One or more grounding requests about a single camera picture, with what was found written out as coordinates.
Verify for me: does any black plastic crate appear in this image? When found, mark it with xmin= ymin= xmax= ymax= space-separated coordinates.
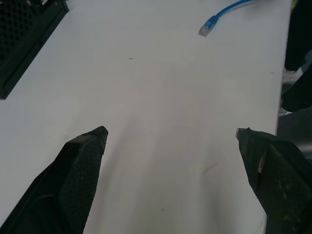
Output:
xmin=0 ymin=0 xmax=70 ymax=100

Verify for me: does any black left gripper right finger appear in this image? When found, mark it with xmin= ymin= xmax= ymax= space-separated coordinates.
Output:
xmin=235 ymin=127 xmax=312 ymax=234

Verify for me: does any person in black trousers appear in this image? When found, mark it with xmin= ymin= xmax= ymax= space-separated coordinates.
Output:
xmin=278 ymin=0 xmax=312 ymax=117

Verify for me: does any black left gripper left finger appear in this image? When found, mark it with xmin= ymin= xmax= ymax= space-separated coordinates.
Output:
xmin=0 ymin=125 xmax=109 ymax=234

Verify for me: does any blue ethernet cable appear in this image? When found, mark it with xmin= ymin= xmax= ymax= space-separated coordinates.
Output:
xmin=198 ymin=0 xmax=254 ymax=38

